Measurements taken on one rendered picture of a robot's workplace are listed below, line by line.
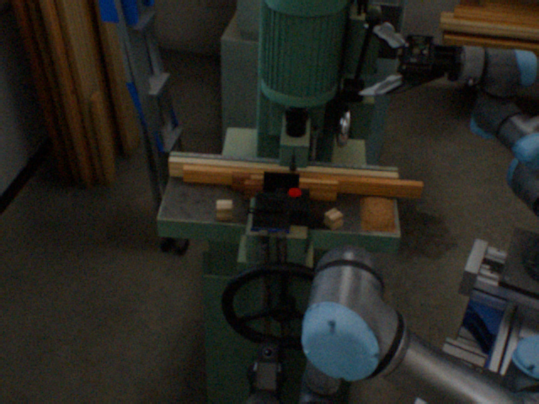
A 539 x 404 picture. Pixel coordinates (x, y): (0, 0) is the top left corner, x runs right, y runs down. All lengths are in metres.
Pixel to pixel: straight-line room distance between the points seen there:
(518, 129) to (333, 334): 0.64
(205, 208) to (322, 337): 0.76
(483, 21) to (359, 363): 2.67
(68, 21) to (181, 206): 1.34
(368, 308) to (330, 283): 0.07
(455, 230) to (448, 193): 0.26
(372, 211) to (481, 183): 1.79
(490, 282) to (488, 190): 1.61
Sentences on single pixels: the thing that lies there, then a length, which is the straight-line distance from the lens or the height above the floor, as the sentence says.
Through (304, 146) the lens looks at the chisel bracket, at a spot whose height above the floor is 1.07.
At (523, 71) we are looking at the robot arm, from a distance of 1.46.
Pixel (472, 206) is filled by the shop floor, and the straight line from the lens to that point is 3.26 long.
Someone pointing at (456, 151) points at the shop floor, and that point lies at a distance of 3.60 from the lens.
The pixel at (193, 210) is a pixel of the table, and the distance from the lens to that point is 1.67.
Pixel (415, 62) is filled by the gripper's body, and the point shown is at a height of 1.36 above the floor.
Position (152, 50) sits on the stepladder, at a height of 0.85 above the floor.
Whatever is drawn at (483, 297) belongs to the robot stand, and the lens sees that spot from 1.84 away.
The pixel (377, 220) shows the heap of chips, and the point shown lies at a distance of 1.65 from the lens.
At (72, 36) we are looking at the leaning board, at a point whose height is 0.75.
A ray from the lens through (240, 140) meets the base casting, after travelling 2.08.
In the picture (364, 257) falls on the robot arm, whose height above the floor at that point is 1.25.
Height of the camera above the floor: 1.99
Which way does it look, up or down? 40 degrees down
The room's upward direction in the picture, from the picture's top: 3 degrees clockwise
